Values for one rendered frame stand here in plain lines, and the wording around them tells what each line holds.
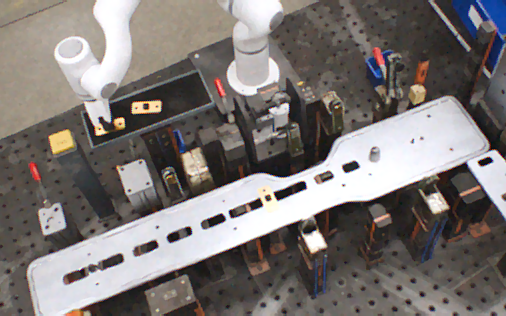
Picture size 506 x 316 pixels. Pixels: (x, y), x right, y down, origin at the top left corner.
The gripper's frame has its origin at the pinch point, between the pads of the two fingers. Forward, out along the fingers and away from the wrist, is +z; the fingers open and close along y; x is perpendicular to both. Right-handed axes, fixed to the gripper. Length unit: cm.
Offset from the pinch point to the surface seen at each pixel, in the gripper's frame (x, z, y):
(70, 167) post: -15.1, 11.7, 4.0
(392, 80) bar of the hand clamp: 83, 6, 6
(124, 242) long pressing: -4.2, 18.6, 28.7
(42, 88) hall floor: -55, 118, -122
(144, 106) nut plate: 10.8, 1.5, -3.2
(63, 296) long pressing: -22.7, 18.6, 39.7
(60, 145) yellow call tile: -14.7, 2.6, 2.0
